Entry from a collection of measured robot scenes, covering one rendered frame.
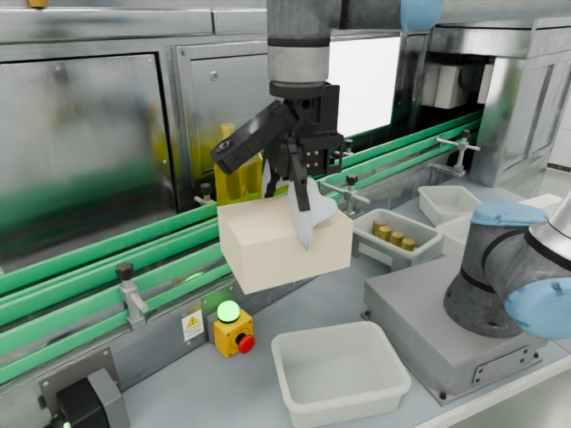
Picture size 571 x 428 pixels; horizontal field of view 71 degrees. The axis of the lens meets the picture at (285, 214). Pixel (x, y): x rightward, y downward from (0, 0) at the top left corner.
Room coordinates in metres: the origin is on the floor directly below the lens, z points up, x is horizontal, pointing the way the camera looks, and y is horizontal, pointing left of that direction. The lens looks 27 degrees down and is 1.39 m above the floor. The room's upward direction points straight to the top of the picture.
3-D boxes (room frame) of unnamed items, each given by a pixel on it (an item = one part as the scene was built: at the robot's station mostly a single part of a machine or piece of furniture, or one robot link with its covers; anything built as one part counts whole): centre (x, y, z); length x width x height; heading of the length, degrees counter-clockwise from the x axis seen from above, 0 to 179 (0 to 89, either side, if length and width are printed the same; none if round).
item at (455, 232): (0.97, -0.56, 0.78); 0.22 x 0.17 x 0.09; 31
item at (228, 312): (0.64, 0.12, 0.84); 0.04 x 0.04 x 0.03
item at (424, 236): (0.98, -0.31, 0.80); 0.22 x 0.17 x 0.09; 43
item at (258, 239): (0.50, 0.00, 1.09); 0.16 x 0.12 x 0.07; 113
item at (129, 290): (0.53, 0.25, 0.94); 0.07 x 0.04 x 0.13; 43
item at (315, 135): (0.52, -0.02, 1.25); 0.09 x 0.08 x 0.12; 114
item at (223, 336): (0.63, 0.12, 0.79); 0.07 x 0.07 x 0.07; 43
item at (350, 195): (0.98, -0.16, 0.95); 0.17 x 0.03 x 0.12; 43
